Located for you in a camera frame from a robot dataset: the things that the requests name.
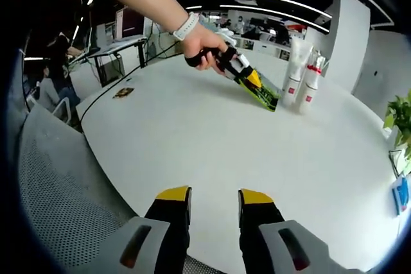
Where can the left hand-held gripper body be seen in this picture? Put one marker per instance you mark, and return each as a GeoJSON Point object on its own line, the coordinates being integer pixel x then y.
{"type": "Point", "coordinates": [239, 65]}

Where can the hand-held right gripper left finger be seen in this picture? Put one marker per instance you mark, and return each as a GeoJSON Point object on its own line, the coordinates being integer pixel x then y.
{"type": "Point", "coordinates": [173, 222]}

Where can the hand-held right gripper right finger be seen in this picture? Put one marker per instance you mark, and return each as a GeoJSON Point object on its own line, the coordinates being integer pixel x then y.
{"type": "Point", "coordinates": [257, 219]}

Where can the green printed packet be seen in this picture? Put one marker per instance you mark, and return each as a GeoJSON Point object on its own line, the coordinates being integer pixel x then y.
{"type": "Point", "coordinates": [265, 97]}

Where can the white skincare product tube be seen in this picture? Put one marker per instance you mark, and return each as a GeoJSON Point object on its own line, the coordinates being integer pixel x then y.
{"type": "Point", "coordinates": [302, 56]}

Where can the white red-band skincare bottle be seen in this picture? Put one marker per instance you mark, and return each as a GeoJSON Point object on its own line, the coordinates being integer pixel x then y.
{"type": "Point", "coordinates": [308, 94]}

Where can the gold foil packet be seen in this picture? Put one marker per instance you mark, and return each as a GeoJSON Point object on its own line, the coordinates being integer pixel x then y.
{"type": "Point", "coordinates": [123, 92]}

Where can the person's left hand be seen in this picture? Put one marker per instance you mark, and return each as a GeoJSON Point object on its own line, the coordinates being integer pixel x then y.
{"type": "Point", "coordinates": [204, 43]}

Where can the white wristwatch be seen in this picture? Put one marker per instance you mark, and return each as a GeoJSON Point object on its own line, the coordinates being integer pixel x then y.
{"type": "Point", "coordinates": [186, 27]}

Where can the white mesh office chair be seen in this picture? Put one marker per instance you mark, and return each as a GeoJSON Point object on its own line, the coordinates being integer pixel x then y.
{"type": "Point", "coordinates": [64, 190]}

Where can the computer monitor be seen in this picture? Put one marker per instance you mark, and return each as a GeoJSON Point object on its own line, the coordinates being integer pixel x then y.
{"type": "Point", "coordinates": [130, 23]}

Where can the standing desk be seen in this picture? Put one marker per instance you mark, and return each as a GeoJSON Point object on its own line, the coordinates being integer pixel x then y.
{"type": "Point", "coordinates": [118, 46]}

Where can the blue tissue pack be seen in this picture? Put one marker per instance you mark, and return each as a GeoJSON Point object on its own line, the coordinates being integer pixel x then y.
{"type": "Point", "coordinates": [403, 195]}

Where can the potted green plant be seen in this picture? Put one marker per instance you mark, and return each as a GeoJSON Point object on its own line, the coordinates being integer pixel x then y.
{"type": "Point", "coordinates": [399, 116]}

